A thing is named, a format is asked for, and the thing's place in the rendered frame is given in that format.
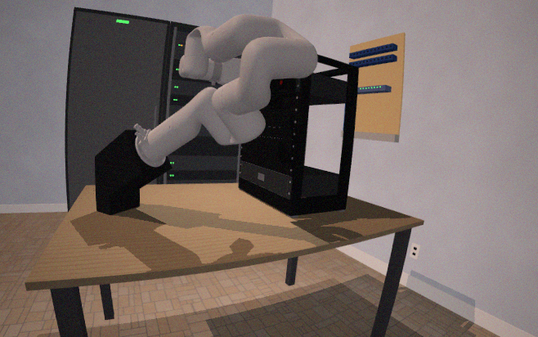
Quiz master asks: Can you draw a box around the black server rack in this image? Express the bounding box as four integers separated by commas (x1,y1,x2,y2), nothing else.
239,55,359,218

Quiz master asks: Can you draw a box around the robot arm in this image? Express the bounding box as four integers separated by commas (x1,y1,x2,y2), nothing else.
134,14,318,167

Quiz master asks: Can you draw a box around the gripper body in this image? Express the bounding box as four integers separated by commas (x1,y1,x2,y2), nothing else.
217,58,241,85

